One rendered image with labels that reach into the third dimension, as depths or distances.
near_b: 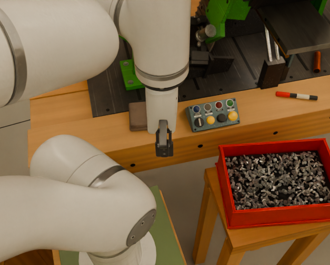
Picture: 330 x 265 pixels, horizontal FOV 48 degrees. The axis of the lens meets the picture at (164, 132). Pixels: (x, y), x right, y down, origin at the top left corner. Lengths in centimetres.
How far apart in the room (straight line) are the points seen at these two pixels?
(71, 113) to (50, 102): 9
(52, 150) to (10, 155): 170
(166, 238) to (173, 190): 107
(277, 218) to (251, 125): 29
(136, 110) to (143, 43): 64
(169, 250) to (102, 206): 47
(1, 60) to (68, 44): 7
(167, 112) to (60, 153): 18
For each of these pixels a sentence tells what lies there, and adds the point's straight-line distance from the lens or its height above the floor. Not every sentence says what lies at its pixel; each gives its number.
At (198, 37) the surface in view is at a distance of 122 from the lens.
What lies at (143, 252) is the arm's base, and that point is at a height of 89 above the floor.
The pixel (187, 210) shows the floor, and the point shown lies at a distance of 199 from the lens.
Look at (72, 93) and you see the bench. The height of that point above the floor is 88.
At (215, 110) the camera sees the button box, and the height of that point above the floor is 94.
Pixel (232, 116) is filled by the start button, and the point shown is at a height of 94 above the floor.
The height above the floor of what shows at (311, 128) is 81.
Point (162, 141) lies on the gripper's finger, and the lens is 60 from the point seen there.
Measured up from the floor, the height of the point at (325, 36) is 113.
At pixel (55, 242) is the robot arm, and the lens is 53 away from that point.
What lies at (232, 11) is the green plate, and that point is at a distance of 117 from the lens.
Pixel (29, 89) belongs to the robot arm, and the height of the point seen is 157.
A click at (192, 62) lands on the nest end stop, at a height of 97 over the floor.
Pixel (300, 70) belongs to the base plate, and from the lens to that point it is 139.
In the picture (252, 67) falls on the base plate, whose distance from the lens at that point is 135.
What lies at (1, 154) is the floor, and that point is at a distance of 235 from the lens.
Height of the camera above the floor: 181
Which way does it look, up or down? 53 degrees down
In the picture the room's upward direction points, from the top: straight up
